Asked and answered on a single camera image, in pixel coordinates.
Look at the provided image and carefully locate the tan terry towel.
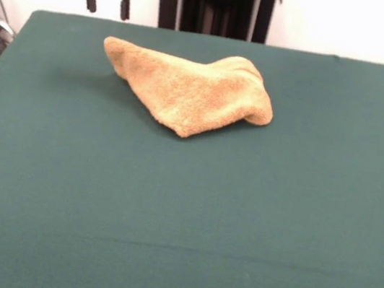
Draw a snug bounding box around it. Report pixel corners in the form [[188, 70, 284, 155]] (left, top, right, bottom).
[[91, 35, 282, 152]]

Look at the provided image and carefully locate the dark green tablecloth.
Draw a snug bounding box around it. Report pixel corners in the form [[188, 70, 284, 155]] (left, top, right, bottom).
[[0, 2, 384, 288]]

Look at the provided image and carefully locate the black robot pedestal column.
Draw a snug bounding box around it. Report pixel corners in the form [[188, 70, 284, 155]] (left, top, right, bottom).
[[147, 0, 284, 48]]

